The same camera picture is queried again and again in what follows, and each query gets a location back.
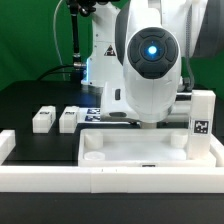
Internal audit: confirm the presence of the white desk top tray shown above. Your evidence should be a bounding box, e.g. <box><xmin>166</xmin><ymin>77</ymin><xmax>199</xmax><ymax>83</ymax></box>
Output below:
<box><xmin>78</xmin><ymin>129</ymin><xmax>216</xmax><ymax>167</ymax></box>

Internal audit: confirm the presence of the black cable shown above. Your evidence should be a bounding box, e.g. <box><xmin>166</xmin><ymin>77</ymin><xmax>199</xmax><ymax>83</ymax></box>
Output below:
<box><xmin>35</xmin><ymin>64</ymin><xmax>83</xmax><ymax>83</ymax></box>

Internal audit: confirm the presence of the white U-shaped fence wall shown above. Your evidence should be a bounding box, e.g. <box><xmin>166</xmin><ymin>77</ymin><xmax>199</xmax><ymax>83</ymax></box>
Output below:
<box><xmin>0</xmin><ymin>138</ymin><xmax>224</xmax><ymax>193</ymax></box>

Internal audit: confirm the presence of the fiducial marker sheet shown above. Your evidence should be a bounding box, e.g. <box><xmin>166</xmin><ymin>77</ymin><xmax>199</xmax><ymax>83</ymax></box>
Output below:
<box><xmin>78</xmin><ymin>108</ymin><xmax>100</xmax><ymax>123</ymax></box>

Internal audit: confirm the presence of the white cable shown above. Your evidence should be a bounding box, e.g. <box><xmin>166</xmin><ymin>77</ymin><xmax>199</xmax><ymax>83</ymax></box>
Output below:
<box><xmin>52</xmin><ymin>0</ymin><xmax>67</xmax><ymax>82</ymax></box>

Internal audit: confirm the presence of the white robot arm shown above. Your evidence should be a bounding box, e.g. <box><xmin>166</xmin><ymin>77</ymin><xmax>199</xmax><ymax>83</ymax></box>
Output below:
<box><xmin>88</xmin><ymin>0</ymin><xmax>224</xmax><ymax>123</ymax></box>

